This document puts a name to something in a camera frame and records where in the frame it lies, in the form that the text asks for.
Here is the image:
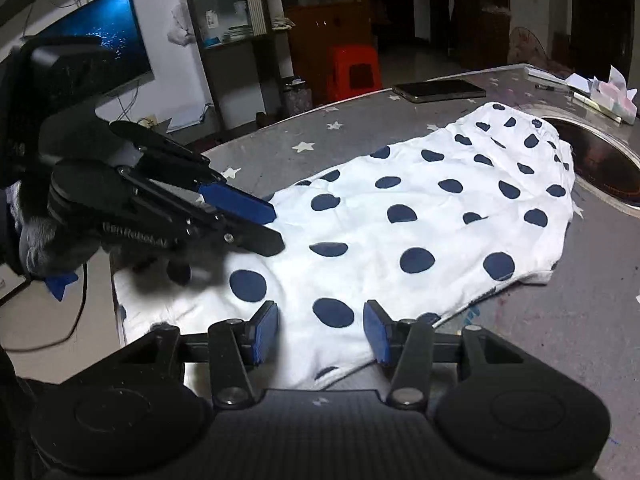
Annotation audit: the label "round floor fan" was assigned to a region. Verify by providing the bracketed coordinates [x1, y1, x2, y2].
[509, 26, 551, 68]

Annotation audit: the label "brown wooden cabinet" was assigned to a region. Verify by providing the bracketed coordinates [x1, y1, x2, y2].
[272, 0, 381, 106]

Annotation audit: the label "red plastic stool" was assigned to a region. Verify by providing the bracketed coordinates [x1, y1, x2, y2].
[326, 44, 385, 104]

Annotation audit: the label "round black induction hob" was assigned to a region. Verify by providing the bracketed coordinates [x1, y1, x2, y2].
[522, 110, 640, 211]

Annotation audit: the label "black cable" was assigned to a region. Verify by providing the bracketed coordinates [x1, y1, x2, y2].
[5, 265, 88, 356]

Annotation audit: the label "pale yellow flat box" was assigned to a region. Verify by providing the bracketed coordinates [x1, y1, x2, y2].
[571, 91, 623, 123]

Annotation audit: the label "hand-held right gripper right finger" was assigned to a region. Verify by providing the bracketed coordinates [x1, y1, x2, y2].
[362, 299, 526, 408]

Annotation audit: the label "flat screen television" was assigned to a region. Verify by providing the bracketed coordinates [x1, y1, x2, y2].
[22, 0, 153, 101]

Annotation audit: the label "dark wooden door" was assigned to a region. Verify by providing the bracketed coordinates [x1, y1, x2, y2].
[570, 0, 640, 78]

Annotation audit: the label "white flat box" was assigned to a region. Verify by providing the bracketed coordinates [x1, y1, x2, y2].
[526, 66, 568, 83]

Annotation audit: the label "person's left hand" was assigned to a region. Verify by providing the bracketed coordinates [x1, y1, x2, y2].
[5, 180, 103, 283]

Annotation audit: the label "dark smartphone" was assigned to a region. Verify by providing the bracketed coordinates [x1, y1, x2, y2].
[391, 79, 487, 105]

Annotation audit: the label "white plastic bag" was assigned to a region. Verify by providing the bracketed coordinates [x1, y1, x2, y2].
[170, 2, 193, 46]

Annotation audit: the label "crumpled tissue paper pile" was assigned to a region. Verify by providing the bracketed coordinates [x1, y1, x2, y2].
[590, 64, 640, 123]

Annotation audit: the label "glass door cabinet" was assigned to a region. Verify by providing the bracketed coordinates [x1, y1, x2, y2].
[180, 0, 281, 126]

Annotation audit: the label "dark round container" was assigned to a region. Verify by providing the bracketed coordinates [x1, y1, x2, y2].
[280, 76, 313, 118]

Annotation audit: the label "grey star-printed table cover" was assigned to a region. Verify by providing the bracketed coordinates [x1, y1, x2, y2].
[114, 62, 640, 480]

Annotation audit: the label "white polka dot pants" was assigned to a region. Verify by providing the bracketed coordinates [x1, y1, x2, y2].
[114, 101, 576, 391]

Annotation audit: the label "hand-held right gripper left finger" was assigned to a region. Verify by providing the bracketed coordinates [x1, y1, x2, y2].
[117, 300, 281, 408]

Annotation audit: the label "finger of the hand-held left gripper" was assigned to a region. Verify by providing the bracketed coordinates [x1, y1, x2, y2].
[117, 165, 287, 258]
[109, 120, 277, 226]

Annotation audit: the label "dark wooden shelf unit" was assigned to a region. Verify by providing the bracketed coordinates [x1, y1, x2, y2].
[460, 0, 516, 68]

